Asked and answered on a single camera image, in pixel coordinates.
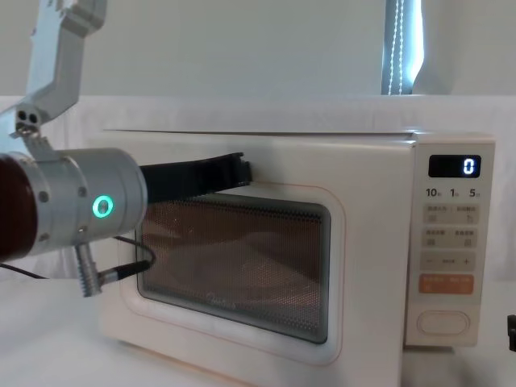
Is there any white curtain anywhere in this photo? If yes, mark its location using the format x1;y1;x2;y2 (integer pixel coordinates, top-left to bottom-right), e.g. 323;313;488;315
0;0;516;279

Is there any white tablecloth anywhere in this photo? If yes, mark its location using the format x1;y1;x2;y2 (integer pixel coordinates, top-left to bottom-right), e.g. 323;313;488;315
0;264;516;387

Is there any thin dark gripper cable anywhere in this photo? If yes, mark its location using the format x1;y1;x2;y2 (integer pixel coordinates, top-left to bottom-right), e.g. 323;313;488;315
0;235;158;299

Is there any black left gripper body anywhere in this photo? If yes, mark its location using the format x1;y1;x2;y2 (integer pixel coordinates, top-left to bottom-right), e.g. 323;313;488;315
139;152;238;205

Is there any cream oven door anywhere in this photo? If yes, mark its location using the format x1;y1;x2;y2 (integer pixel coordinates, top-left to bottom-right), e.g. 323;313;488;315
85;134;419;382

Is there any oven control panel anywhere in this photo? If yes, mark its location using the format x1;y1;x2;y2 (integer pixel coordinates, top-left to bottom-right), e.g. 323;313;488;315
404;134;497;350

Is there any cream microwave oven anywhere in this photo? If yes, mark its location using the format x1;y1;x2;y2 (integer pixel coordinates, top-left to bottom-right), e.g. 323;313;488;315
84;127;497;382

